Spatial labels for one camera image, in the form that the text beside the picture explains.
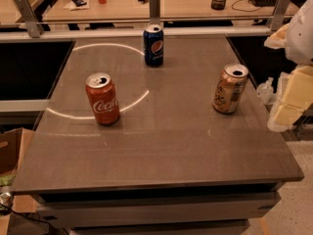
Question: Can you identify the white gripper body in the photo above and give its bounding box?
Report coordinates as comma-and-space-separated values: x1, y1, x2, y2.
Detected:
285, 0, 313, 65

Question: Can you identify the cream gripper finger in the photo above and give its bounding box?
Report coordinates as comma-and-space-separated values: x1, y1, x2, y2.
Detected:
267, 65, 313, 132
264, 23, 290, 49

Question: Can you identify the blue Pepsi can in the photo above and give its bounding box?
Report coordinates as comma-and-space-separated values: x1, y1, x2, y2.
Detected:
143, 24, 163, 67

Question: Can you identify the gold brown soda can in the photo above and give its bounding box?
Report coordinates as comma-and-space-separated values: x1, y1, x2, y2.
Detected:
212, 64, 248, 114

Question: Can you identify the orange Coca-Cola can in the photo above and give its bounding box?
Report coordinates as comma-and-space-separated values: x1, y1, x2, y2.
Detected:
85, 72, 120, 125

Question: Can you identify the clear sanitizer bottle left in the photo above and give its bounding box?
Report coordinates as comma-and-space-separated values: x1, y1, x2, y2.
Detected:
256, 77, 274, 104

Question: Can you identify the black mesh pen cup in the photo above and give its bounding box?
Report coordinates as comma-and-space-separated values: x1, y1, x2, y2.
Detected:
211, 0, 227, 10

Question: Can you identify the grey table drawer unit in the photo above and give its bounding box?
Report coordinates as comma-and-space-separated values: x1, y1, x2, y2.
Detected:
37, 184, 280, 228

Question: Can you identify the brown cardboard box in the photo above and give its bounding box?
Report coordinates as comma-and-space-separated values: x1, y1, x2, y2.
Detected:
0, 128, 41, 235

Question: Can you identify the grey metal bracket right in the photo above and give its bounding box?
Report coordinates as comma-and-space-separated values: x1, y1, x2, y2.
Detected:
267, 0, 291, 31

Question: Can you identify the grey metal bracket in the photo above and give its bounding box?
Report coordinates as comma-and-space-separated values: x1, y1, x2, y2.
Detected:
267, 0, 291, 31
149, 0, 160, 24
14, 0, 43, 38

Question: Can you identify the black cable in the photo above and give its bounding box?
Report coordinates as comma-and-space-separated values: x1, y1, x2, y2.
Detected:
231, 0, 264, 13

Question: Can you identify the grey metal bracket middle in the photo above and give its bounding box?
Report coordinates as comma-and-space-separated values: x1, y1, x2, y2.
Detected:
149, 0, 160, 24

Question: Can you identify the grey metal bracket left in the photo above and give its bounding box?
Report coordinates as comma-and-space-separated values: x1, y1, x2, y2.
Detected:
14, 0, 43, 38

